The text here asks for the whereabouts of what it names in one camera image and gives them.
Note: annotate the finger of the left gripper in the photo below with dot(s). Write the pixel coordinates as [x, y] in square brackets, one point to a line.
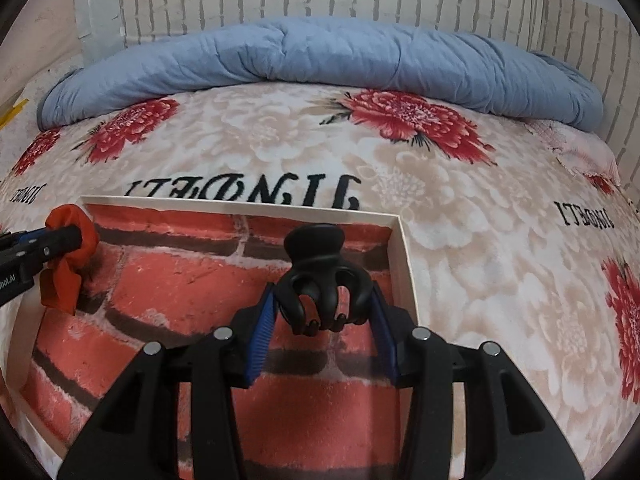
[45, 245]

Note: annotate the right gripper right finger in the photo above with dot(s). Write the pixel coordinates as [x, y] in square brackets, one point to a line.
[509, 432]

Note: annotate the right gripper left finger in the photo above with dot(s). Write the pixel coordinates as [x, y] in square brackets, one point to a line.
[132, 432]

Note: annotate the orange fabric scrunchie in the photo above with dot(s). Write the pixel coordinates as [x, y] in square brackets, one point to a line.
[60, 281]

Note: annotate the black hair claw clip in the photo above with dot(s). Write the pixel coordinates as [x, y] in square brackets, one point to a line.
[322, 291]

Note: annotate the yellow tape strip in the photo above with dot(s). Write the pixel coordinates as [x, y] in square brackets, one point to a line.
[9, 115]

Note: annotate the white tray brick-pattern liner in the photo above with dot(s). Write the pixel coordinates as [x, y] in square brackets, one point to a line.
[172, 270]

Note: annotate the floral fleece blanket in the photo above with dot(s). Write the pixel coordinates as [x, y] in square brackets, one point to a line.
[517, 230]

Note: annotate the clear plastic sheet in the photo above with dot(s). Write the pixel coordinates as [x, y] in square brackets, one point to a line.
[100, 29]

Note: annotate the rolled blue quilt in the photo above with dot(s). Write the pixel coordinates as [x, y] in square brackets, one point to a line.
[476, 72]

